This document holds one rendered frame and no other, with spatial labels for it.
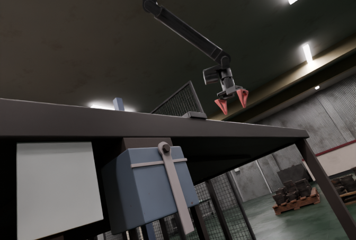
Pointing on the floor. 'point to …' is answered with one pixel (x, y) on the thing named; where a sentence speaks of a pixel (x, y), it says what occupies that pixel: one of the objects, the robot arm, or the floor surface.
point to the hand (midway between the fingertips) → (234, 109)
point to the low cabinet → (337, 160)
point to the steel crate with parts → (293, 174)
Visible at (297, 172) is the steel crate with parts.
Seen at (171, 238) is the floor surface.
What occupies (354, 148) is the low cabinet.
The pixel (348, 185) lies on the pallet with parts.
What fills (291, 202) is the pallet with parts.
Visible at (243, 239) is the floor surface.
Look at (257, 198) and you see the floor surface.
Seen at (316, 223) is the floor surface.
